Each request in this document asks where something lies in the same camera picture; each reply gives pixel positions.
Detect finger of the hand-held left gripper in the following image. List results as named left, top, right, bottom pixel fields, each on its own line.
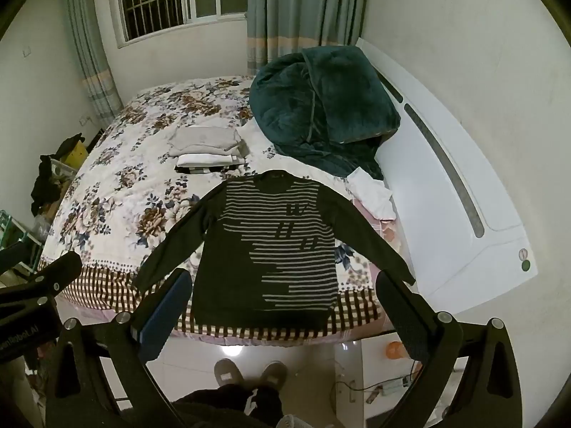
left=0, top=252, right=84, bottom=309

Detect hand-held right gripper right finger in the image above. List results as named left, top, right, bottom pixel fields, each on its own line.
left=375, top=270, right=522, bottom=428

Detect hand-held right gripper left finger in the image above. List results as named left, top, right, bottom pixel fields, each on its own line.
left=45, top=267, right=193, bottom=428

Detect dark striped sweater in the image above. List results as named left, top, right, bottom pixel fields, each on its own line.
left=134, top=169, right=416, bottom=337

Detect pile of dark clothes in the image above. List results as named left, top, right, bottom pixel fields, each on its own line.
left=30, top=133, right=85, bottom=215

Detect green rack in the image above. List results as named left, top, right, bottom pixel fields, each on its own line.
left=0, top=209, right=28, bottom=250

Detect white power strip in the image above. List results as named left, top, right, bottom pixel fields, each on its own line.
left=379, top=377, right=416, bottom=396

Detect person's left shoe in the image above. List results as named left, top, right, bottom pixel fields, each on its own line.
left=214, top=359, right=244, bottom=388

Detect person's shoe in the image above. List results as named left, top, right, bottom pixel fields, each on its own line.
left=214, top=359, right=244, bottom=388
left=259, top=361, right=288, bottom=391

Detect pink cloth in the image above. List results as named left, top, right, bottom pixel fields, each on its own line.
left=352, top=200, right=404, bottom=244

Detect person's dark pants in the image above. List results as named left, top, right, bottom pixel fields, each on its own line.
left=172, top=382, right=286, bottom=428

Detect white bed headboard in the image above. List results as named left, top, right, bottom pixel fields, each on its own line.
left=354, top=38, right=538, bottom=296

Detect yellow box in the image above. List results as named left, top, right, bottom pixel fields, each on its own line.
left=62, top=142, right=88, bottom=170

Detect person's right shoe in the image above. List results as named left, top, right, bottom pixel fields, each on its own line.
left=259, top=361, right=288, bottom=391

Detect floral bed quilt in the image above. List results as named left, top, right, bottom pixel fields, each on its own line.
left=38, top=76, right=402, bottom=347

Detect white crumpled cloth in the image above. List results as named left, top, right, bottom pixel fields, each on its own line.
left=347, top=167, right=396, bottom=220

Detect dark striped folded garment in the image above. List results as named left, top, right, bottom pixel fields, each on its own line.
left=175, top=164, right=242, bottom=175

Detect beige folded garment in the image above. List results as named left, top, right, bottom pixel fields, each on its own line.
left=167, top=126, right=251, bottom=158

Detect grey-green curtain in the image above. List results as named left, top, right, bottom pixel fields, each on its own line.
left=65, top=0, right=124, bottom=117
left=246, top=0, right=371, bottom=75

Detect dark green plush blanket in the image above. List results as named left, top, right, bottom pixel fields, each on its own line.
left=249, top=46, right=401, bottom=180

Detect barred window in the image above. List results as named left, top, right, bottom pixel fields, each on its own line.
left=117, top=0, right=249, bottom=48

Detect thin floor cable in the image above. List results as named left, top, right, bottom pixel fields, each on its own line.
left=334, top=360, right=424, bottom=395

